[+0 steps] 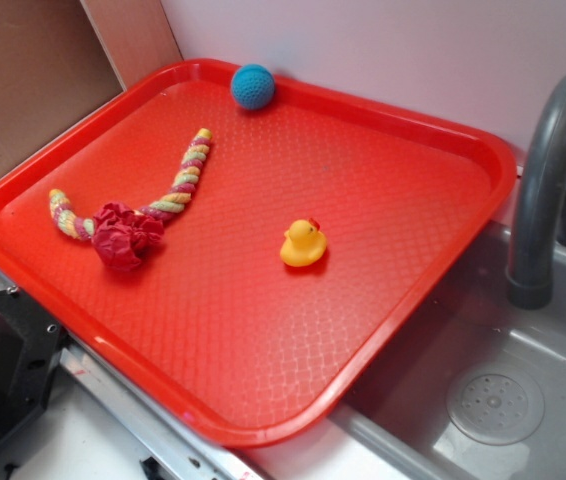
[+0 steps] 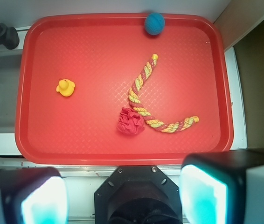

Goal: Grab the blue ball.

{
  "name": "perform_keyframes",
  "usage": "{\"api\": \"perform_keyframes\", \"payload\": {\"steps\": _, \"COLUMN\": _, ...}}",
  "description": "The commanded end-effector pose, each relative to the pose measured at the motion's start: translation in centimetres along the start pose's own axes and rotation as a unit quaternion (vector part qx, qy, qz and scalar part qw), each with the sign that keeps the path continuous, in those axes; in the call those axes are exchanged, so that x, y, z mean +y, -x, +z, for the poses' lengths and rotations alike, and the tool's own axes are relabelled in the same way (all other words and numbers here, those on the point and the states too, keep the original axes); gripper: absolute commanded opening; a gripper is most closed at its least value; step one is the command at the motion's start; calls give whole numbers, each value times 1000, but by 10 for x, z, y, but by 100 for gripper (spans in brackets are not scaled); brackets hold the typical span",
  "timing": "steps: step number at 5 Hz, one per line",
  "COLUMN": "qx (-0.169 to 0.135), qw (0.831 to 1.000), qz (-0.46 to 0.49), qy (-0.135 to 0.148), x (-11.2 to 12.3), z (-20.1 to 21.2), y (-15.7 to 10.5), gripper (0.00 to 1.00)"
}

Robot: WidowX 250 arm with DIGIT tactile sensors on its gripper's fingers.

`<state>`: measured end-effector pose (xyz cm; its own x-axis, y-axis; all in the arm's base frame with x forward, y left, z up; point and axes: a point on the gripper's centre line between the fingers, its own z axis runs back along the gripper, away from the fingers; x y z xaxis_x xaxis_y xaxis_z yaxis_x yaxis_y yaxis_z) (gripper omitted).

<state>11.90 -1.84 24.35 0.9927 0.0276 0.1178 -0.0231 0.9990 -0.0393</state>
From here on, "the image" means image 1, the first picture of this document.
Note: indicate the blue knitted ball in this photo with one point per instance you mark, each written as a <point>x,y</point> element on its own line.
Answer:
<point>252,87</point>

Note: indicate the yellow rubber duck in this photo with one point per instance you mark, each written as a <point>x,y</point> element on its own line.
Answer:
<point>304,243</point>

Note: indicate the red plastic tray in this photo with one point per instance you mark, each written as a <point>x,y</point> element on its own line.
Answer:
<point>213,325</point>

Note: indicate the crumpled red cloth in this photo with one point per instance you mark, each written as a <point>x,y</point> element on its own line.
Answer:
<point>121,236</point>

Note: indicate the grey plastic sink basin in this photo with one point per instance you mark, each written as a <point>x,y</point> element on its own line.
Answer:
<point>397,407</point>

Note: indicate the round sink drain cover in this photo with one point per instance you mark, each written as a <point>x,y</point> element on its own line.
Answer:
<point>495,404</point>

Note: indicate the grey toy faucet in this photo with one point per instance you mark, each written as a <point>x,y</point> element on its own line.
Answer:
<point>540,213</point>

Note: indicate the brown cardboard panel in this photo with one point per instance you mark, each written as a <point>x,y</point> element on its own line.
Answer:
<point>62,60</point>

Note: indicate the multicolour twisted rope toy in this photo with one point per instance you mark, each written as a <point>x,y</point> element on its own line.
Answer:
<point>165,208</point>

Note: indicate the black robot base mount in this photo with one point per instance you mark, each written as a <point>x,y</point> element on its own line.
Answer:
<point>30,344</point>

